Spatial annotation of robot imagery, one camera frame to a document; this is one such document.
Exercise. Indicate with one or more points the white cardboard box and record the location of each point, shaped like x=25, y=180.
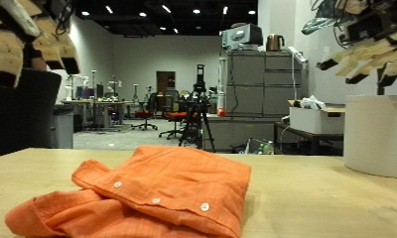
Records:
x=314, y=119

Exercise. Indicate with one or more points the dark side table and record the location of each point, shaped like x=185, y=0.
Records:
x=306, y=139

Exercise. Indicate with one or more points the grey filing cabinet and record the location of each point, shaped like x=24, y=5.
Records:
x=263, y=82

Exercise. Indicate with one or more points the large black panel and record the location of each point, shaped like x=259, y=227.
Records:
x=20, y=112

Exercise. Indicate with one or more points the white crumpled packing material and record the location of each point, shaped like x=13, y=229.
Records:
x=311, y=102

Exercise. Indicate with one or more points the white power strip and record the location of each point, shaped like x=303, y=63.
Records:
x=297, y=54

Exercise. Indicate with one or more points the long wooden work desk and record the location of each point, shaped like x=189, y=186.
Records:
x=97, y=107

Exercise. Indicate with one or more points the orange-seat office chair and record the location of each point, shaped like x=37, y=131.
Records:
x=176, y=119
x=145, y=114

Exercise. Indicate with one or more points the orange button-up shirt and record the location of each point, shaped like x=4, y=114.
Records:
x=172, y=185

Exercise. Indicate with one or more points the grey low cabinet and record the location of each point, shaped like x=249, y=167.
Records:
x=239, y=132

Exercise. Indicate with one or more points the brown door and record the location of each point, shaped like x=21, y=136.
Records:
x=165, y=82

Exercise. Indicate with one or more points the black camera tripod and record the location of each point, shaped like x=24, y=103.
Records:
x=198, y=109

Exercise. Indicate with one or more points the red and white bottle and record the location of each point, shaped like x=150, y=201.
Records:
x=221, y=105

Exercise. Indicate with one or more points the copper electric kettle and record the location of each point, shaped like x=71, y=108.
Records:
x=274, y=42

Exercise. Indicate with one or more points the grey boxy appliance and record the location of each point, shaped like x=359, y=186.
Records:
x=242, y=36

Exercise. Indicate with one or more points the white cylindrical pedestal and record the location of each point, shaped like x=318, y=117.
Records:
x=376, y=135

